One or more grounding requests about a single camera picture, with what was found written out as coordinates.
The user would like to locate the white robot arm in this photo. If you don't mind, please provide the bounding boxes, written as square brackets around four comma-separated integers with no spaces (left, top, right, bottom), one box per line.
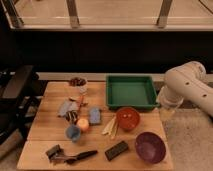
[157,61,213,118]

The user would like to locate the white cup with brown contents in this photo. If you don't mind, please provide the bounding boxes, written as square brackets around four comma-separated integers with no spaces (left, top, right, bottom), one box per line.
[69,77,87,94]

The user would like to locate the blue metal cup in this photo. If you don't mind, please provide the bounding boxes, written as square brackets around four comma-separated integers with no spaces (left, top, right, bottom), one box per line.
[66,125,81,142]

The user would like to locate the green plastic tray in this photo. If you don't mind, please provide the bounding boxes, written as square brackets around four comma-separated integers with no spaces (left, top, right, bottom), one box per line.
[106,75,159,110]

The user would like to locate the blue sponge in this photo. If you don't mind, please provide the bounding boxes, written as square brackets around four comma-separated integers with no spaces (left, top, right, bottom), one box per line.
[89,107,101,125]

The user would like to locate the red bowl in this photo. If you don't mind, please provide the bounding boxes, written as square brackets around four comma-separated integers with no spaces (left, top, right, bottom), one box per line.
[116,107,140,131]

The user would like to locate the grey blue cloth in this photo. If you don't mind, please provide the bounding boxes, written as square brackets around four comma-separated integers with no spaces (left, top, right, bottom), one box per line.
[58,100,78,117]

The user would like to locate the yellow wooden utensils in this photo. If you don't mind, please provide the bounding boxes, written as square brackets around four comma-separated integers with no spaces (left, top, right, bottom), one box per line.
[102,117,118,139]

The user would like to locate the dark striped small object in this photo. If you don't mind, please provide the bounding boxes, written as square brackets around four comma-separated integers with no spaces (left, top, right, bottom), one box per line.
[66,111,78,123]

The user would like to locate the black rectangular block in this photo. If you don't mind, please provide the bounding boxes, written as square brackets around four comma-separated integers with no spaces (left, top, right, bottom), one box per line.
[105,141,129,161]

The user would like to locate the purple bowl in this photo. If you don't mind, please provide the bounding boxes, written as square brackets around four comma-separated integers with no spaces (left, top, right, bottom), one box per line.
[135,132,166,164]

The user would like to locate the black chair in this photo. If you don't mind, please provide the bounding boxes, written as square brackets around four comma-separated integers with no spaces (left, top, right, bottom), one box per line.
[0,65,39,145]

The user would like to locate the black handled tool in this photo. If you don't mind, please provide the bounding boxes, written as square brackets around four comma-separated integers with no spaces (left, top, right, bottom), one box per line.
[65,150,98,164]

